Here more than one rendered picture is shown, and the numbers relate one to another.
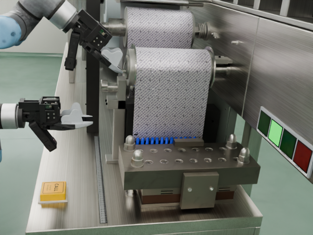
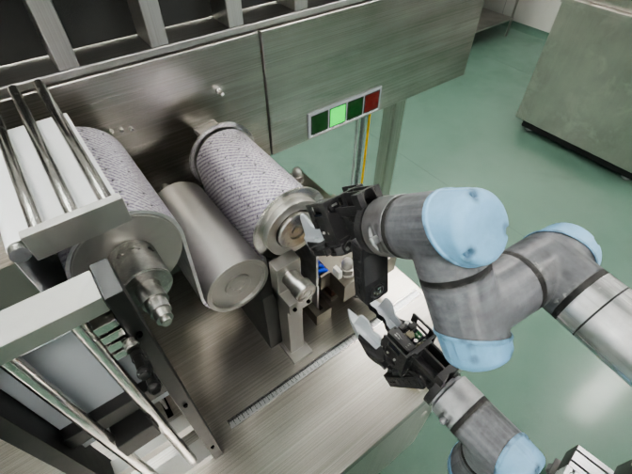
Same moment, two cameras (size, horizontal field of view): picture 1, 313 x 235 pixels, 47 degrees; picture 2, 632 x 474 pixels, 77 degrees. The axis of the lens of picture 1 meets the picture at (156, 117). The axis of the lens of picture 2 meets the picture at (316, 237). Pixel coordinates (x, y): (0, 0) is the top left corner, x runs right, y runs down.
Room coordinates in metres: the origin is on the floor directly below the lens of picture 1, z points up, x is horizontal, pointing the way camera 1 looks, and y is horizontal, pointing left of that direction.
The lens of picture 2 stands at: (1.25, 0.55, 1.74)
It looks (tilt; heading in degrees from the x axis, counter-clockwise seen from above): 47 degrees down; 246
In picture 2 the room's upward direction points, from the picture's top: straight up
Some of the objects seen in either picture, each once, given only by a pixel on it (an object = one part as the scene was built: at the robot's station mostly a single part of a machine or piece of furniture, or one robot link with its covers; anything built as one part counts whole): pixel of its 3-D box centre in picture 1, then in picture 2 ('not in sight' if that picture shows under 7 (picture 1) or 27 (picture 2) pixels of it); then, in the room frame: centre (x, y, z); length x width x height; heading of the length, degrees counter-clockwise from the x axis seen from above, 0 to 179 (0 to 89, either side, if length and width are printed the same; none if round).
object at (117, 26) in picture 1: (116, 27); (139, 273); (1.33, 0.17, 1.33); 0.06 x 0.06 x 0.06; 13
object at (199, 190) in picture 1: (199, 190); not in sight; (0.87, -0.14, 0.96); 0.10 x 0.03 x 0.11; 103
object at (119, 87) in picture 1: (114, 120); (293, 314); (1.12, 0.14, 1.05); 0.06 x 0.05 x 0.31; 103
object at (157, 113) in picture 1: (169, 117); (285, 227); (1.06, -0.04, 1.10); 0.23 x 0.01 x 0.18; 103
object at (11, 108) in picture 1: (12, 115); (453, 402); (0.96, 0.42, 1.11); 0.08 x 0.05 x 0.08; 13
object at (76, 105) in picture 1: (77, 111); (363, 324); (1.03, 0.25, 1.11); 0.09 x 0.03 x 0.06; 112
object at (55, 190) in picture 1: (53, 190); not in sight; (0.89, 0.29, 0.91); 0.07 x 0.07 x 0.02; 13
